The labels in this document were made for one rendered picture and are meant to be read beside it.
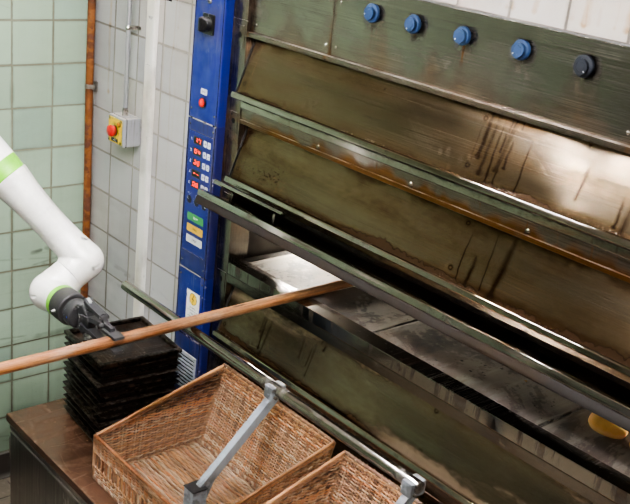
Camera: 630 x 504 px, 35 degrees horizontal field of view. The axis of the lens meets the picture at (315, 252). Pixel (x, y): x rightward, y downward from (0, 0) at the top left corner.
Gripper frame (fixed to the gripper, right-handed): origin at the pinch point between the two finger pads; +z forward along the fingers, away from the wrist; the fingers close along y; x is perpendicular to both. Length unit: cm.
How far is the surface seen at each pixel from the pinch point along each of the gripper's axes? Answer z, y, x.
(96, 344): 1.6, -0.8, 5.6
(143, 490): 0, 49, -11
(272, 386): 37.0, 2.0, -23.1
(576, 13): 78, -95, -61
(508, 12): 60, -92, -61
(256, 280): -18, 2, -61
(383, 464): 76, 2, -23
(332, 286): 1, -1, -74
